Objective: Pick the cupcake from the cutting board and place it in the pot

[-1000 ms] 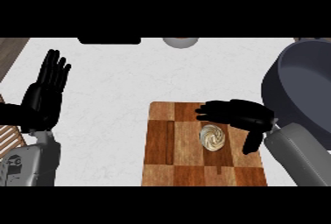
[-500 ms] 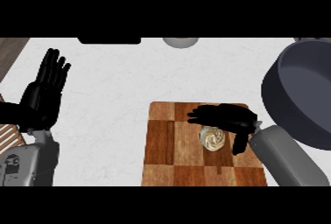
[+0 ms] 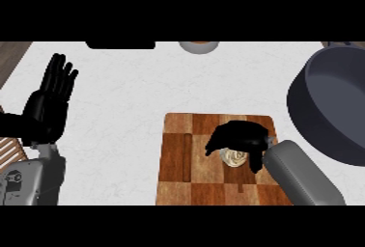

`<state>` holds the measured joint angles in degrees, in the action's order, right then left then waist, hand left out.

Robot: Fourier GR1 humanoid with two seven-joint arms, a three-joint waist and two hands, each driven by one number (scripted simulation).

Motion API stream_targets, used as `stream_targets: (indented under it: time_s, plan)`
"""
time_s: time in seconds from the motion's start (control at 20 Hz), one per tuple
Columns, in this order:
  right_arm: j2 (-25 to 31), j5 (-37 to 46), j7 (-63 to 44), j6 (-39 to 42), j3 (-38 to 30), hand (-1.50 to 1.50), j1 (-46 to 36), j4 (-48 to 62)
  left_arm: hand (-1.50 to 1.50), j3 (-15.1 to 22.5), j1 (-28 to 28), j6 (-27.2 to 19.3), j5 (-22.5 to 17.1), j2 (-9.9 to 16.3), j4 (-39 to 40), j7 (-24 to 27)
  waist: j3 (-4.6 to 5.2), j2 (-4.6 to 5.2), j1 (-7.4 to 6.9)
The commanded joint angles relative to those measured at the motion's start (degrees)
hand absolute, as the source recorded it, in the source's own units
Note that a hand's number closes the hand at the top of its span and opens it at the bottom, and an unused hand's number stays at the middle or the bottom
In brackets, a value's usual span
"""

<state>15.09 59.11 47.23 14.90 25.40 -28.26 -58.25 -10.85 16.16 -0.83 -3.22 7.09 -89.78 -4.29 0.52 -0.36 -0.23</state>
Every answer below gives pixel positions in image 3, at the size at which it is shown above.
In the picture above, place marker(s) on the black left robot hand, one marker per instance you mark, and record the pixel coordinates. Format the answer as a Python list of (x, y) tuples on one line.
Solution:
[(46, 106)]

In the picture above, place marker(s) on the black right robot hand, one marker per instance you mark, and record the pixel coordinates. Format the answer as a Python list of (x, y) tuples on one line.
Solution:
[(239, 135)]

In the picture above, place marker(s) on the white frosted cupcake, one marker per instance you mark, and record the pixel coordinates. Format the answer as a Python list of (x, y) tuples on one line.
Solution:
[(234, 157)]

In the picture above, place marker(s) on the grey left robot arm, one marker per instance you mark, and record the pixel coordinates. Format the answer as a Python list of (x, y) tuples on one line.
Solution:
[(33, 180)]

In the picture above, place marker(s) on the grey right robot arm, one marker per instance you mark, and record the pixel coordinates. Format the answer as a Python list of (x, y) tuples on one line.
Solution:
[(302, 175)]

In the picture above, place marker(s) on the checkered wooden cutting board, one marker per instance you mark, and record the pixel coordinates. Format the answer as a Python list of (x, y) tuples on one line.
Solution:
[(208, 167)]

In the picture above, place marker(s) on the dark grey pot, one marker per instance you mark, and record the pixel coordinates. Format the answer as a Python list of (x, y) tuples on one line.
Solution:
[(330, 106)]

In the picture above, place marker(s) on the brown wooden slatted object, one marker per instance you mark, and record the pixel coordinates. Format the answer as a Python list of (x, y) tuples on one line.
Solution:
[(10, 153)]

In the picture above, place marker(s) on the black flat appliance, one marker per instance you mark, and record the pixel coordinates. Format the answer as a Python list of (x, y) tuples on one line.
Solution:
[(120, 45)]

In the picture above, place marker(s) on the pale grey bowl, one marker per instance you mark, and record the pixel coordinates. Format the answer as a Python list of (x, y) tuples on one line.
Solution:
[(198, 47)]

